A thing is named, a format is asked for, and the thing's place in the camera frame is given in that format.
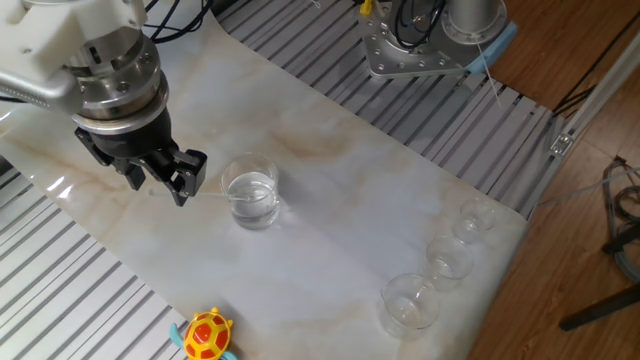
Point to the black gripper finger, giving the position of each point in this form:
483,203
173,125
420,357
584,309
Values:
130,172
187,172

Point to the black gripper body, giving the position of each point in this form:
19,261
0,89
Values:
135,140

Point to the clear glass stirring rod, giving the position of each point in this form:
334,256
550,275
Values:
215,195

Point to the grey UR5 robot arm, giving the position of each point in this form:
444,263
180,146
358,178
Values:
470,15

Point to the glass beaker with water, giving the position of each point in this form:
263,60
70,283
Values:
255,215

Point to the large empty glass beaker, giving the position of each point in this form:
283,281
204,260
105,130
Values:
410,310

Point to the medium empty glass beaker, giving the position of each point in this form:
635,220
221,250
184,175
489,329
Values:
447,265

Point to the small empty glass beaker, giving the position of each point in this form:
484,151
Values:
477,217

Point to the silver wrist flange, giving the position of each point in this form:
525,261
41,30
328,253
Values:
120,85

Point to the glossy marble pattern mat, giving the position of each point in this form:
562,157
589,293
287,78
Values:
325,250

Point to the yellow orange turtle toy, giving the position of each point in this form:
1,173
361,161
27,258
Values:
207,335

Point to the yellow plastic clip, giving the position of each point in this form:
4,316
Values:
366,6

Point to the black stand leg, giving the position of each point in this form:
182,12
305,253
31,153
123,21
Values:
600,308

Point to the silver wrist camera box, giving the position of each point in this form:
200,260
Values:
35,92

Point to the white printed wrist bracket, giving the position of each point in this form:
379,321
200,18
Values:
60,30

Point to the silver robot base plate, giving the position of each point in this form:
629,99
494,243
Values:
390,60

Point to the aluminium frame strut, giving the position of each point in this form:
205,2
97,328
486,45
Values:
600,95

